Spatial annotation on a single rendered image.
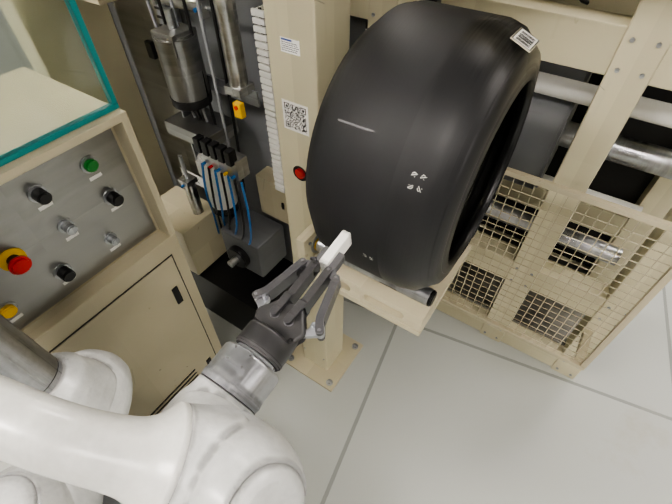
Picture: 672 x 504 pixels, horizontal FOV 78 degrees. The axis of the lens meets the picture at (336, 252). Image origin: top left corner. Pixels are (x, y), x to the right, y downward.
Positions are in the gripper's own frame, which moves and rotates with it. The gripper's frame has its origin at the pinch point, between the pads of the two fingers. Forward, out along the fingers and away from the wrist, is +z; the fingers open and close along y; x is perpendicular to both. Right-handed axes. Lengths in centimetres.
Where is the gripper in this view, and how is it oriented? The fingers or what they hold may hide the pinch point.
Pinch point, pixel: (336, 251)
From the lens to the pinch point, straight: 65.7
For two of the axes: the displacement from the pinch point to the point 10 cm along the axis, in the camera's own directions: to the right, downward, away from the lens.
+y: -8.3, -4.0, 3.8
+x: 0.9, 5.8, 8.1
